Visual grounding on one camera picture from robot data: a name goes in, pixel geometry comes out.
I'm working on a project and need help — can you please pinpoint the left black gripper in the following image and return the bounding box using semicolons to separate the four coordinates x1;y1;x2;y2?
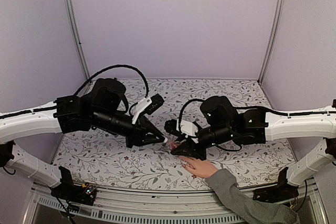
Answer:
91;107;165;149

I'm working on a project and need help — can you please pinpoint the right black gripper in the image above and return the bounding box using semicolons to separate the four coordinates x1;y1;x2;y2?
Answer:
170;124;234;162

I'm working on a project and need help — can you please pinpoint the glitter nail polish bottle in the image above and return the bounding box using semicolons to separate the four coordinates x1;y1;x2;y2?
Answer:
170;142;181;151

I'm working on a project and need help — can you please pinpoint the grey sleeved forearm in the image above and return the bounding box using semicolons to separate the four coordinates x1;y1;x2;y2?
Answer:
206;169;300;223

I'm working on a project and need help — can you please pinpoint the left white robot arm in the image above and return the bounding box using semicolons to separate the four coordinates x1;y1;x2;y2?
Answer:
1;78;167;200

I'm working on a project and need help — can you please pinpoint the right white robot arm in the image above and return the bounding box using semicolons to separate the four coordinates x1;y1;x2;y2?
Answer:
164;96;335;201

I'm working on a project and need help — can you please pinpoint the person's bare hand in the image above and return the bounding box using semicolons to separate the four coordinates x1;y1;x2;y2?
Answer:
179;156;218;178

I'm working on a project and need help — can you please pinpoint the floral patterned table mat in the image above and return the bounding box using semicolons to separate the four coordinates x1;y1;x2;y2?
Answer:
52;79;296;191

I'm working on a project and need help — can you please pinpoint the right black looped cable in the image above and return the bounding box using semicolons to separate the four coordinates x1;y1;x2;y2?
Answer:
178;99;208;133

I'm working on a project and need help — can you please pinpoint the black looped cable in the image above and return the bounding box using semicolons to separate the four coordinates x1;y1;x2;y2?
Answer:
178;99;208;133
73;63;150;98

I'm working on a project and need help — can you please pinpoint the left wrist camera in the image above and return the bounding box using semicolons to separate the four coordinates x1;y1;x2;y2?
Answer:
129;94;164;124

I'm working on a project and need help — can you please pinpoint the left black looped cable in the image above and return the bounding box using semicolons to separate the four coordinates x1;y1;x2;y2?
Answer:
73;63;150;98

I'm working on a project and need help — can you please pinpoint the slotted metal front rail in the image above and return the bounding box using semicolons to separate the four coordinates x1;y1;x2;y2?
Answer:
23;182;329;224

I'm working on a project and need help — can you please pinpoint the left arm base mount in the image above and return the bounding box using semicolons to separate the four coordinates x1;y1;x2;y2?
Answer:
51;166;97;206

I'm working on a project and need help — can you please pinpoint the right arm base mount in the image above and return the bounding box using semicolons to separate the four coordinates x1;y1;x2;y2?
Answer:
253;167;299;203

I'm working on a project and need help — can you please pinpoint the left aluminium frame post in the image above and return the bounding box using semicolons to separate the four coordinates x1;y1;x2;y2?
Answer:
64;0;90;80

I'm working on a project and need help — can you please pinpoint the aluminium frame post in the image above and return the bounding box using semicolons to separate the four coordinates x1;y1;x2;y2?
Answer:
258;0;285;86
64;0;90;80

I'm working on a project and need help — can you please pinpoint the right aluminium frame post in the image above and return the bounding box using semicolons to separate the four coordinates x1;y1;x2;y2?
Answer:
258;0;285;86

